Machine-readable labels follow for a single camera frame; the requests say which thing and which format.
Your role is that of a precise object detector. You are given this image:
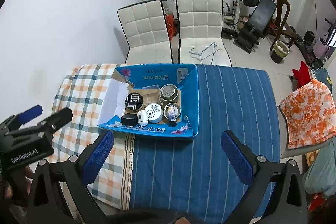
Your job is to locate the black rectangular power bank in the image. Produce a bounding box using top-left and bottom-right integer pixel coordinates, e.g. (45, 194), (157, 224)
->
(121, 113), (138, 126)

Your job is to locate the small white rounded device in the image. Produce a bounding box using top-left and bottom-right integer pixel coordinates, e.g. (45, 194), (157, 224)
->
(137, 110), (149, 127)

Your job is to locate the white tape roll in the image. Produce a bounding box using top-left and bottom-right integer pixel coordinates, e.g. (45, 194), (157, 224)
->
(145, 103), (163, 123)

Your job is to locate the person's left hand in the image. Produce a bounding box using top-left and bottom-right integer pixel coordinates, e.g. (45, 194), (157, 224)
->
(4, 166), (34, 207)

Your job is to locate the plaid orange tablecloth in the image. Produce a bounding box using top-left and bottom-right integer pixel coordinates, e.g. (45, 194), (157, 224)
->
(47, 64), (134, 210)

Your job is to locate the black round tin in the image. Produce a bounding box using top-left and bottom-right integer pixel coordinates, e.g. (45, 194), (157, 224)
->
(125, 92), (143, 111)

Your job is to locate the blue striped tablecloth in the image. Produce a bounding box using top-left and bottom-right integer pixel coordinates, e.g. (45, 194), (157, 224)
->
(130, 66), (280, 223)

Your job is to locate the blue cardboard box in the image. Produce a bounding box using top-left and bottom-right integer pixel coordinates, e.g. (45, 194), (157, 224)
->
(98, 64), (200, 140)

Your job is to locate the metal perforated lid jar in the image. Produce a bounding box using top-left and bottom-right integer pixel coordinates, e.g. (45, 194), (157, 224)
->
(159, 84), (179, 106)

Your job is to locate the round tin with small items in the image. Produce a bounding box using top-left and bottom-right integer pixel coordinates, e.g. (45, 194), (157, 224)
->
(163, 103), (181, 127)

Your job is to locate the left white padded chair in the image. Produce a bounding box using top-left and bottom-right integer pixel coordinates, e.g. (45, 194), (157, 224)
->
(117, 0), (173, 64)

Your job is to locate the white padded chair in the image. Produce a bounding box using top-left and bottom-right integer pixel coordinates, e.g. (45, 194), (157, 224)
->
(176, 0), (232, 67)
(117, 0), (173, 64)

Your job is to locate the red cloth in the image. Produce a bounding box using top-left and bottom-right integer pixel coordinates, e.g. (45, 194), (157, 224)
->
(290, 61), (312, 90)

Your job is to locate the dark waste bin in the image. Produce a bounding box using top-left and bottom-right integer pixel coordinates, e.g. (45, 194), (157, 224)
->
(270, 40), (290, 64)

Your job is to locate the right white padded chair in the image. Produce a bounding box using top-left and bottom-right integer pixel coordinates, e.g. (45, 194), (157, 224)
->
(176, 0), (232, 67)

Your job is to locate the black weight bench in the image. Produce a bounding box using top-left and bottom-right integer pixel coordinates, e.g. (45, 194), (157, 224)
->
(234, 0), (276, 53)

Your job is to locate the brown wooden chair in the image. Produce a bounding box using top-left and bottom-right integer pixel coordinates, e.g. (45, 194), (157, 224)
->
(268, 0), (298, 51)

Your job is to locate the wire clothes hanger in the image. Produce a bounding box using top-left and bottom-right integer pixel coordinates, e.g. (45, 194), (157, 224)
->
(189, 42), (222, 65)

